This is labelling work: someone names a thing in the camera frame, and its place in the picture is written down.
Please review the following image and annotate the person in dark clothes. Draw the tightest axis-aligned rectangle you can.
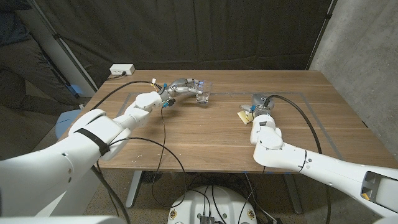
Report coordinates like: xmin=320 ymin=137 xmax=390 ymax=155
xmin=0 ymin=0 xmax=81 ymax=116

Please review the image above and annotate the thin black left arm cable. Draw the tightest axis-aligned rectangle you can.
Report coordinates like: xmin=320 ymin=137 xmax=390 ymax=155
xmin=108 ymin=105 xmax=187 ymax=209

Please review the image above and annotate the white power strip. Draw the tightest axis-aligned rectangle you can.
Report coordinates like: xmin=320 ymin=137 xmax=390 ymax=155
xmin=109 ymin=63 xmax=136 ymax=76

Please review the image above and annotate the white table leg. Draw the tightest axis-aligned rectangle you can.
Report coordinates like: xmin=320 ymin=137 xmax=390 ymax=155
xmin=125 ymin=170 xmax=143 ymax=208

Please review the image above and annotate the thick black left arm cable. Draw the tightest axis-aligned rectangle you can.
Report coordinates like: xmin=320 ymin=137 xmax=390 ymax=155
xmin=90 ymin=80 xmax=162 ymax=224

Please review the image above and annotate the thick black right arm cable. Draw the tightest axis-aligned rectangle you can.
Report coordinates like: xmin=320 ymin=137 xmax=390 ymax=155
xmin=263 ymin=95 xmax=331 ymax=224

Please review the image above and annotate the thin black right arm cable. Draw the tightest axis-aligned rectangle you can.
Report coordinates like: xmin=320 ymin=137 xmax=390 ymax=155
xmin=238 ymin=166 xmax=267 ymax=224

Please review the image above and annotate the black backdrop stand pole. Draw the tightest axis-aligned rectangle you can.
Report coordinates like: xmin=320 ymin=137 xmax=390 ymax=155
xmin=26 ymin=0 xmax=99 ymax=91
xmin=306 ymin=0 xmax=338 ymax=71

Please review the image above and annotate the clear glass cup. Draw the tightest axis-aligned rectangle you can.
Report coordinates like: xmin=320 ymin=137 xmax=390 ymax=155
xmin=195 ymin=80 xmax=213 ymax=104

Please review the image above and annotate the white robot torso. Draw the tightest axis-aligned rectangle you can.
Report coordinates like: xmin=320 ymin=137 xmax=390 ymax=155
xmin=167 ymin=185 xmax=258 ymax=224

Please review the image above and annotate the black backdrop curtain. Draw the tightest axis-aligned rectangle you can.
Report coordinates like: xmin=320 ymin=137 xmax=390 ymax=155
xmin=34 ymin=0 xmax=338 ymax=90

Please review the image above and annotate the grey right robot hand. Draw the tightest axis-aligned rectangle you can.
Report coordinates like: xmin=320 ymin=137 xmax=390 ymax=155
xmin=239 ymin=92 xmax=276 ymax=118

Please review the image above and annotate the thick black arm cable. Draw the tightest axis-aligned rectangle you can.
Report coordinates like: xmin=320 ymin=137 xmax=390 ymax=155
xmin=263 ymin=95 xmax=331 ymax=224
xmin=90 ymin=80 xmax=162 ymax=224

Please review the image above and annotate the grey table leg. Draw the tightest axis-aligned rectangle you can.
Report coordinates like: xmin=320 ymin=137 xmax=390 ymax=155
xmin=282 ymin=174 xmax=303 ymax=215

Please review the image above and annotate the pale yellow sponge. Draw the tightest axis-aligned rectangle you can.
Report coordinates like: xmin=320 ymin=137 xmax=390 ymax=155
xmin=237 ymin=110 xmax=254 ymax=125

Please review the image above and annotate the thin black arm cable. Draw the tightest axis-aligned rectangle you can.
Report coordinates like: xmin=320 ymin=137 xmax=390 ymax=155
xmin=238 ymin=166 xmax=267 ymax=224
xmin=108 ymin=105 xmax=187 ymax=209

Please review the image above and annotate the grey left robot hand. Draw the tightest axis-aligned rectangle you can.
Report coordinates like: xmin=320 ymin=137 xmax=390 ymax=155
xmin=157 ymin=77 xmax=206 ymax=108

